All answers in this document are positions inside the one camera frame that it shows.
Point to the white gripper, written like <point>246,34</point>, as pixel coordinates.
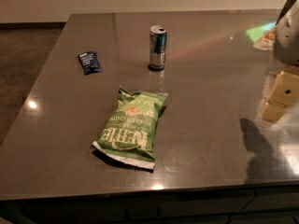
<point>288,39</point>

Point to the silver blue redbull can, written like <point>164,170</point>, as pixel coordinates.
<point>157,46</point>

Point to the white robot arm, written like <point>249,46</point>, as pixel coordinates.
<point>267,42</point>

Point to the green kettle chips bag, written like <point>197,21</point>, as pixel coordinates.
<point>129,134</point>

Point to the dark blue snack packet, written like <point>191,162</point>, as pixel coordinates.
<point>89,62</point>

